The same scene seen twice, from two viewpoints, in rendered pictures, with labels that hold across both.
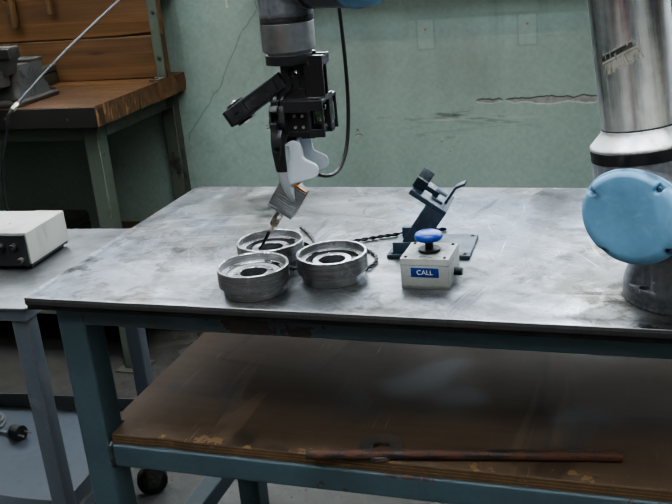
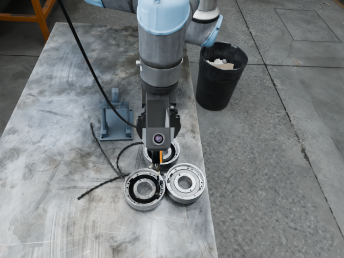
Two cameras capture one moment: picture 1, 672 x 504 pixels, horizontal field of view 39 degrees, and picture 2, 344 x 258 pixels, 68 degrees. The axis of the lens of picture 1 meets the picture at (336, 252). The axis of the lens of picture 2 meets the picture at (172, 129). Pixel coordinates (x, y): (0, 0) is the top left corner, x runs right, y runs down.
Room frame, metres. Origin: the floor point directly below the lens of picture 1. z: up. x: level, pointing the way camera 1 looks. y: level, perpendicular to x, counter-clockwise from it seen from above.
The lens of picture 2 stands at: (1.49, 0.39, 1.43)
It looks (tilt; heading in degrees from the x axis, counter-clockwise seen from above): 50 degrees down; 242
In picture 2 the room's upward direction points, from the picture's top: 7 degrees clockwise
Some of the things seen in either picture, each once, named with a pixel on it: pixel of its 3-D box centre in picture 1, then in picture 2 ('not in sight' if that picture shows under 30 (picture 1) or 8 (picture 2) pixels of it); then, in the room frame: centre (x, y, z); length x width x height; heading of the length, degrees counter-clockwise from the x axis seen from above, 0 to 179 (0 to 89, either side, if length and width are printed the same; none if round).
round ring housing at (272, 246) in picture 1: (271, 251); (144, 190); (1.40, 0.10, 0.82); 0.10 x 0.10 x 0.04
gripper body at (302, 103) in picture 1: (299, 95); (158, 97); (1.34, 0.03, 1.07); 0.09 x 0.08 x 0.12; 73
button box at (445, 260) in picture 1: (433, 264); not in sight; (1.27, -0.14, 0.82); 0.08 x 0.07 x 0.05; 70
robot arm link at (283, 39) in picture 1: (289, 38); (158, 66); (1.35, 0.04, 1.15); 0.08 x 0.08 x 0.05
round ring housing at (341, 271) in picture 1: (332, 264); (161, 152); (1.31, 0.01, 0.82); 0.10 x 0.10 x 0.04
